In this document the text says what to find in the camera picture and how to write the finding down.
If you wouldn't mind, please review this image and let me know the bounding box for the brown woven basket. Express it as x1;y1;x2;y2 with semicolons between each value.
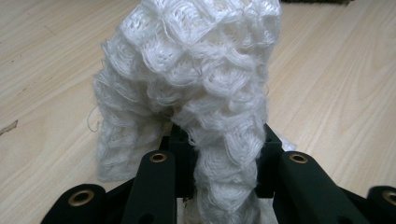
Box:
279;0;356;6

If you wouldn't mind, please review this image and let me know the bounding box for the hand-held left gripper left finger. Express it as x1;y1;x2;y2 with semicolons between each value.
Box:
120;122;198;224

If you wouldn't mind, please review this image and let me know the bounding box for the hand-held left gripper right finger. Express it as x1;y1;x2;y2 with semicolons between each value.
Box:
254;122;372;224

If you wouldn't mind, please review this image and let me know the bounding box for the white knitted cloth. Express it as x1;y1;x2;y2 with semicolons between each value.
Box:
92;0;297;224

